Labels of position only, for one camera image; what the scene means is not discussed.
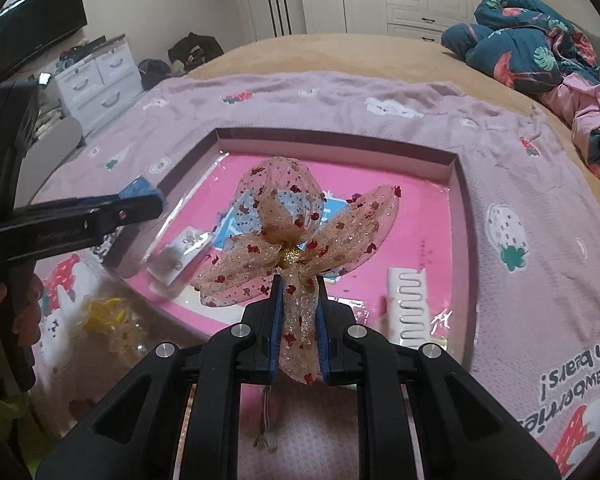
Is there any person's left hand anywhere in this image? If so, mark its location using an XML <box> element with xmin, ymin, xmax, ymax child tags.
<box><xmin>0</xmin><ymin>275</ymin><xmax>45</xmax><ymax>343</ymax></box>

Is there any black flat-screen television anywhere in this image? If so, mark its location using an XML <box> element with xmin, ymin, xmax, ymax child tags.
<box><xmin>0</xmin><ymin>0</ymin><xmax>88</xmax><ymax>91</ymax></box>

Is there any shallow mauve cardboard box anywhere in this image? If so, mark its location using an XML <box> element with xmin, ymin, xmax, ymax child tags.
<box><xmin>102</xmin><ymin>127</ymin><xmax>481</xmax><ymax>406</ymax></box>

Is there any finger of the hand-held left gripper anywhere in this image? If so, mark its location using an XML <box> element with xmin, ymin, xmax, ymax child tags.
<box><xmin>12</xmin><ymin>191</ymin><xmax>165</xmax><ymax>233</ymax></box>
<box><xmin>116</xmin><ymin>175</ymin><xmax>157</xmax><ymax>202</ymax></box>

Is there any white earring card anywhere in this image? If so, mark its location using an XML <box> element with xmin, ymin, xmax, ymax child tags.
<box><xmin>147</xmin><ymin>227</ymin><xmax>216</xmax><ymax>291</ymax></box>

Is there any pink strawberry printed blanket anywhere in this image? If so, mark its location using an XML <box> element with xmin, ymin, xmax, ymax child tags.
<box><xmin>30</xmin><ymin>70</ymin><xmax>600</xmax><ymax>480</ymax></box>

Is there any tan bed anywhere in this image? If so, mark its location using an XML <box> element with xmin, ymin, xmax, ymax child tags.
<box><xmin>185</xmin><ymin>32</ymin><xmax>600</xmax><ymax>211</ymax></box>

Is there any white plastic hair comb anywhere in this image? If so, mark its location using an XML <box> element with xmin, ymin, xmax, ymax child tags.
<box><xmin>384</xmin><ymin>266</ymin><xmax>448</xmax><ymax>348</ymax></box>

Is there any clear bag of yellow hair ties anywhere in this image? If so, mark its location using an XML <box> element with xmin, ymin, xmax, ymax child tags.
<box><xmin>77</xmin><ymin>295</ymin><xmax>151</xmax><ymax>361</ymax></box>

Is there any pink plastic-wrapped book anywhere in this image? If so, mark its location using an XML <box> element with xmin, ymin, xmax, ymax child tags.
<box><xmin>150</xmin><ymin>152</ymin><xmax>453</xmax><ymax>356</ymax></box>

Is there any pile of dark clutter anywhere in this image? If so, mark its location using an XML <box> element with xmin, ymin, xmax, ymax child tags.
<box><xmin>55</xmin><ymin>35</ymin><xmax>111</xmax><ymax>68</ymax></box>

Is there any sheer mesh bow hair accessory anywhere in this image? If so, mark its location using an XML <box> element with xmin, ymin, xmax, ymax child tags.
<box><xmin>192</xmin><ymin>156</ymin><xmax>402</xmax><ymax>386</ymax></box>

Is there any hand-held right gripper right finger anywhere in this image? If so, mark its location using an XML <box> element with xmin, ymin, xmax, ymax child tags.
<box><xmin>314</xmin><ymin>280</ymin><xmax>563</xmax><ymax>480</ymax></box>

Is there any teal floral quilt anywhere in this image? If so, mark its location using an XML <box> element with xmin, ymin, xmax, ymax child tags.
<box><xmin>440</xmin><ymin>0</ymin><xmax>600</xmax><ymax>186</ymax></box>

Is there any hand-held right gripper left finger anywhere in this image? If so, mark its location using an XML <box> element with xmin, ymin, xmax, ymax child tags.
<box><xmin>35</xmin><ymin>275</ymin><xmax>284</xmax><ymax>480</ymax></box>

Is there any white drawer cabinet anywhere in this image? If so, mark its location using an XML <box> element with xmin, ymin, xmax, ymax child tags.
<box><xmin>45</xmin><ymin>35</ymin><xmax>143</xmax><ymax>133</ymax></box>

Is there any large dark bag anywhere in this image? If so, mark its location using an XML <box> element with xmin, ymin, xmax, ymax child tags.
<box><xmin>167</xmin><ymin>32</ymin><xmax>225</xmax><ymax>73</ymax></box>

